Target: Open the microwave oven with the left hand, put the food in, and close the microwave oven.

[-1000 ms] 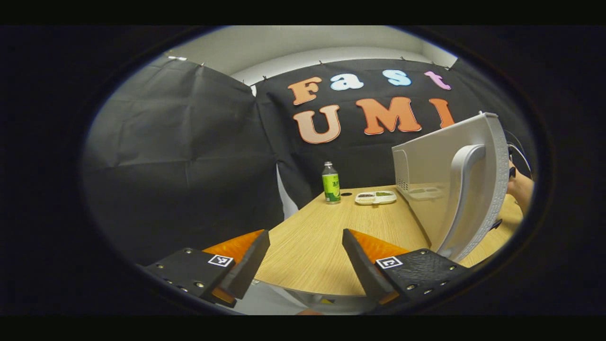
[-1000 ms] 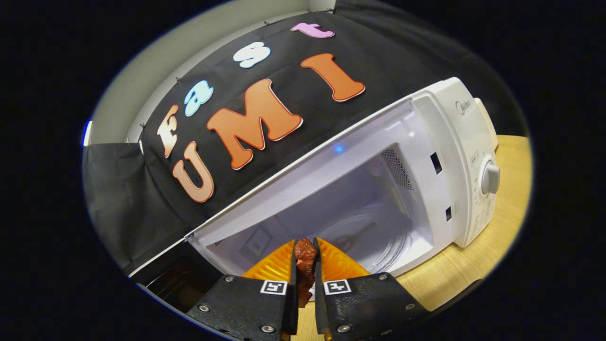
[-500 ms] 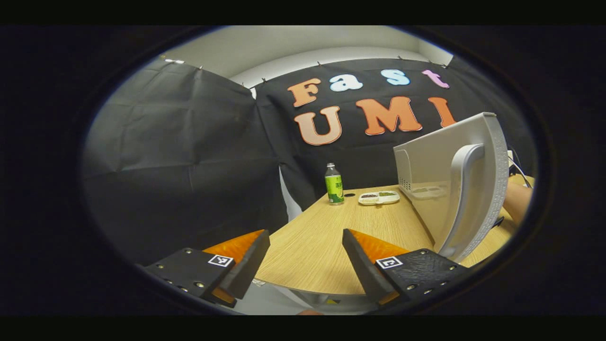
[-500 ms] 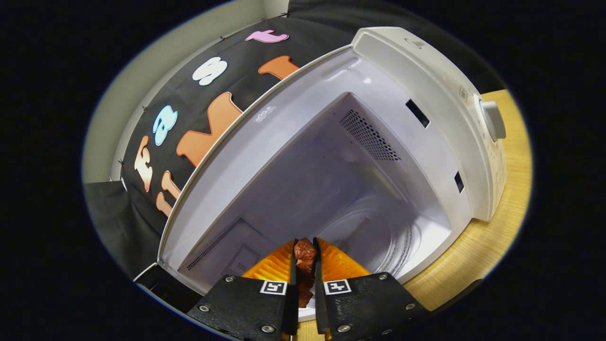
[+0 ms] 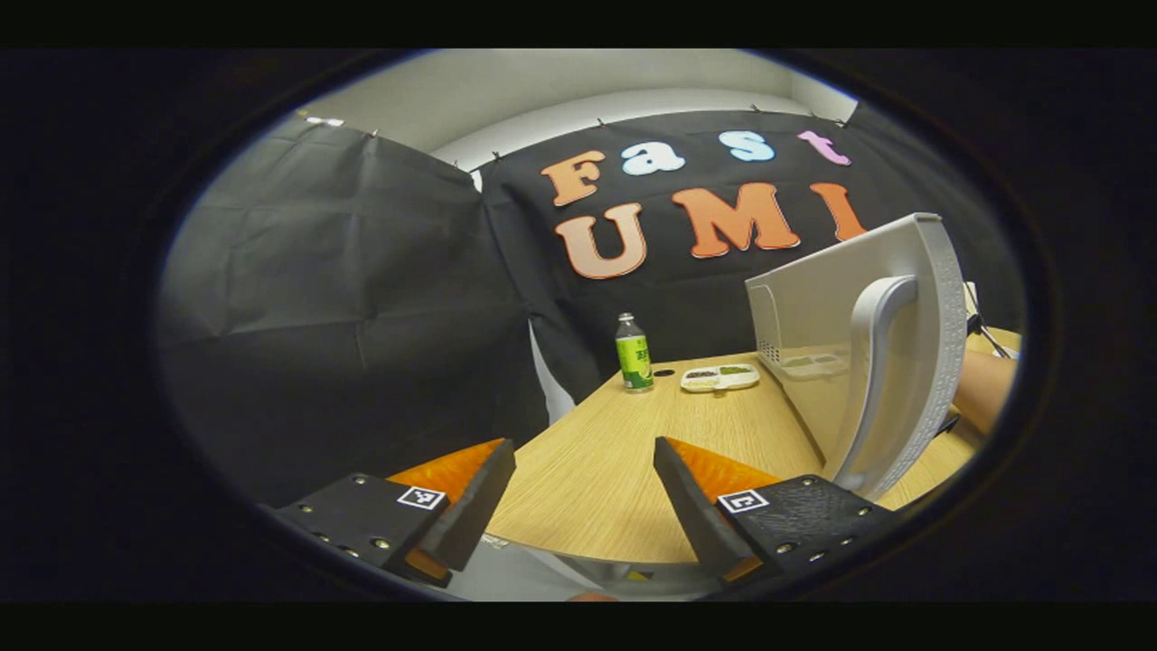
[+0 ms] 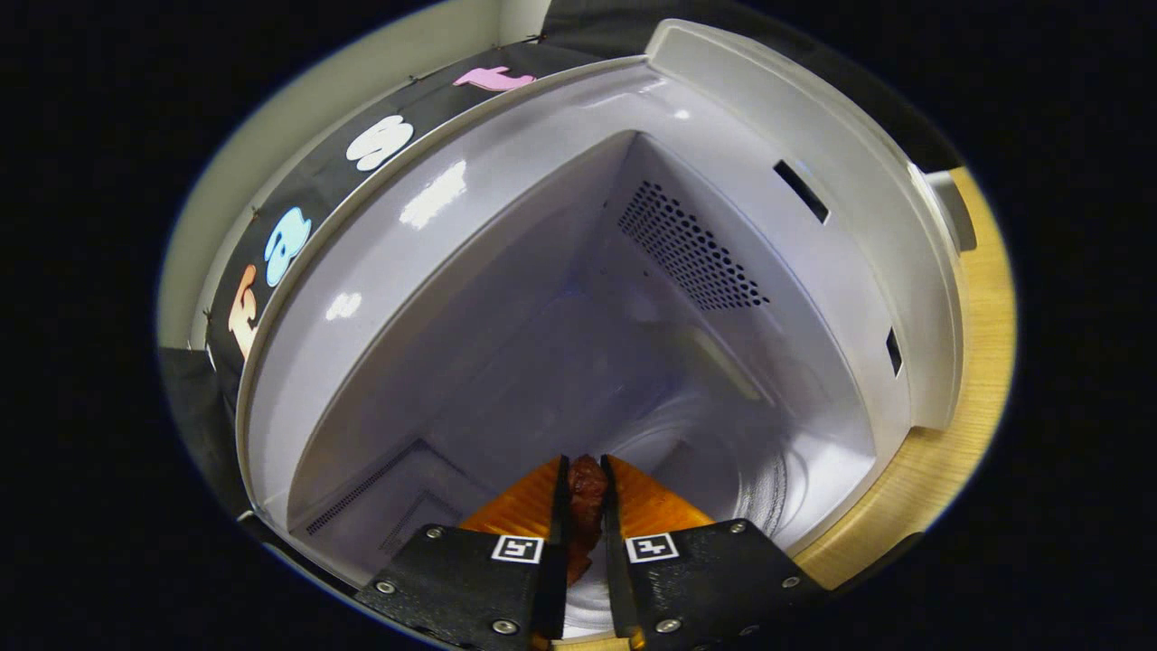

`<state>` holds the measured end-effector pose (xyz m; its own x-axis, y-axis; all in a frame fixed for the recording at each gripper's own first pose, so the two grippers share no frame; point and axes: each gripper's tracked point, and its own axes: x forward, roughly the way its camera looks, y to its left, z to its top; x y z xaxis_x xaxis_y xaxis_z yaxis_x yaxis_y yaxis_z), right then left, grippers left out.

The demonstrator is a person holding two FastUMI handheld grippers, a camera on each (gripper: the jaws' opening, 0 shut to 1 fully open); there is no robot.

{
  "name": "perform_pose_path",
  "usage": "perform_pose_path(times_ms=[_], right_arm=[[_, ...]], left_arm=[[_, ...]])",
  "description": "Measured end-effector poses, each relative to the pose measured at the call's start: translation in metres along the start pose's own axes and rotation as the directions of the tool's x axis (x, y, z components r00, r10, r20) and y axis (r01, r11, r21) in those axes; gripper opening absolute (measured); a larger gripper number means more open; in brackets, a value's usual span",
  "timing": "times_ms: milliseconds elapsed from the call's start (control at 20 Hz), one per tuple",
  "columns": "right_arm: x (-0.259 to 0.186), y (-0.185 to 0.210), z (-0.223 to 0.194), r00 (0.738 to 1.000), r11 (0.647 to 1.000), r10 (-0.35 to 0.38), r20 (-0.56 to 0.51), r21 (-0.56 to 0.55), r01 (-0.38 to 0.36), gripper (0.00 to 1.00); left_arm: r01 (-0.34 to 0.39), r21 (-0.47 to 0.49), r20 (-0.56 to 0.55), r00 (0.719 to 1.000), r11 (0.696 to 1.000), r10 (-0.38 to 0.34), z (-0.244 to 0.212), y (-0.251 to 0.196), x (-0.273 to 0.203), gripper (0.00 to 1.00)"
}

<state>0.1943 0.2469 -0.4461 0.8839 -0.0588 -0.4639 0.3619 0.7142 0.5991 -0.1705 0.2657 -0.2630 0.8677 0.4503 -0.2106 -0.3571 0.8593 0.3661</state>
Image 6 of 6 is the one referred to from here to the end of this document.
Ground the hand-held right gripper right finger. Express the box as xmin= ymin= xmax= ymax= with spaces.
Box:
xmin=601 ymin=454 xmax=828 ymax=651

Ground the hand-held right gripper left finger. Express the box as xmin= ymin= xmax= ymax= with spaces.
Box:
xmin=354 ymin=455 xmax=572 ymax=651

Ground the reddish brown meat strip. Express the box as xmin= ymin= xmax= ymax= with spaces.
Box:
xmin=566 ymin=455 xmax=608 ymax=587

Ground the white microwave oven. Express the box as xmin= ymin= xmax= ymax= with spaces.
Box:
xmin=235 ymin=18 xmax=979 ymax=638

